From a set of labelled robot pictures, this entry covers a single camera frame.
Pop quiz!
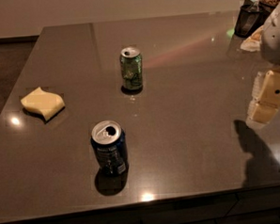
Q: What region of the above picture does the green soda can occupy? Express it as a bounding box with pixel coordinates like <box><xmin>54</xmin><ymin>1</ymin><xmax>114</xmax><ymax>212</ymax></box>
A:
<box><xmin>119</xmin><ymin>46</ymin><xmax>143</xmax><ymax>91</ymax></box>

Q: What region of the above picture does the blue pepsi can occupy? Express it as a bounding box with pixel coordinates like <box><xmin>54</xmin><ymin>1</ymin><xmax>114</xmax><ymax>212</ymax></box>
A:
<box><xmin>90</xmin><ymin>120</ymin><xmax>129</xmax><ymax>176</ymax></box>

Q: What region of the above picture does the yellow sponge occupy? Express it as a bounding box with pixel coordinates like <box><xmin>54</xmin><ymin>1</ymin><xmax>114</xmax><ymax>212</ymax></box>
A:
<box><xmin>21</xmin><ymin>88</ymin><xmax>66</xmax><ymax>120</ymax></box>

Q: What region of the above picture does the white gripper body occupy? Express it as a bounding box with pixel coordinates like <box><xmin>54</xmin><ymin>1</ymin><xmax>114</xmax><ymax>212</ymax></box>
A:
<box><xmin>260</xmin><ymin>2</ymin><xmax>280</xmax><ymax>65</ymax></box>

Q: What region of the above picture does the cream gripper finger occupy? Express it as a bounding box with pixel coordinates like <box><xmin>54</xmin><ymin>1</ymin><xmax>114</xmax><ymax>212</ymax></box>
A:
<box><xmin>246</xmin><ymin>68</ymin><xmax>280</xmax><ymax>125</ymax></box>
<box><xmin>252</xmin><ymin>72</ymin><xmax>265</xmax><ymax>99</ymax></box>

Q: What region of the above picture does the black mesh basket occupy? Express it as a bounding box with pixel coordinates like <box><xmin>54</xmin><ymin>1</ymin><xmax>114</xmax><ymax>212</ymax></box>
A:
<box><xmin>234</xmin><ymin>5</ymin><xmax>264</xmax><ymax>38</ymax></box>

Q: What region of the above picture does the white snack packet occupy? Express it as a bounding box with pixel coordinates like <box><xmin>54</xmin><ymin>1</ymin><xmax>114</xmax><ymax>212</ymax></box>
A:
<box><xmin>240</xmin><ymin>25</ymin><xmax>264</xmax><ymax>52</ymax></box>

